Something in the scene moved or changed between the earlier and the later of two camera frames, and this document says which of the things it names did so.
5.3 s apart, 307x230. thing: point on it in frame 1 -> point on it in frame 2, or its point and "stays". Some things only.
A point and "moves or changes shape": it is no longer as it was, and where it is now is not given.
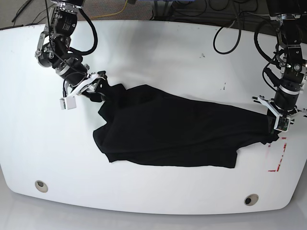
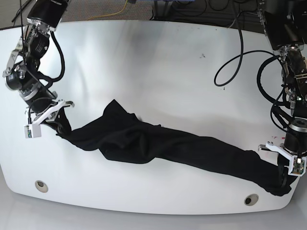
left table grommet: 41,186 stays
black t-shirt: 141,124 moves or changes shape
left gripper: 88,85 -> 47,116
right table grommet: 251,199 stays
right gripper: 287,116 -> 280,155
